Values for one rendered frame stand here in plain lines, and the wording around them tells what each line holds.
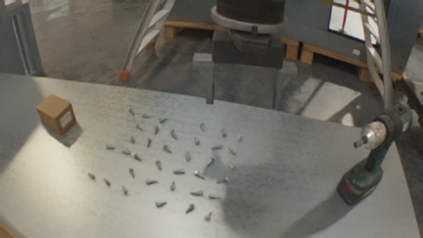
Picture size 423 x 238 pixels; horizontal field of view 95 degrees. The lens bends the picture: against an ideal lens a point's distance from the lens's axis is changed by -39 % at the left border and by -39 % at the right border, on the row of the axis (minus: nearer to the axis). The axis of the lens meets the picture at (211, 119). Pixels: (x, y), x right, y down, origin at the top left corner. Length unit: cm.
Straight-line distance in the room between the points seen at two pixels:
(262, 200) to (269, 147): 15
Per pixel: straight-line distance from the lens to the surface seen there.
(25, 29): 265
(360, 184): 59
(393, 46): 273
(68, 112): 76
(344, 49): 261
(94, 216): 57
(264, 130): 71
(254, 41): 44
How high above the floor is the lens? 111
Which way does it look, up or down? 40 degrees down
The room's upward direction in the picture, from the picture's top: 2 degrees clockwise
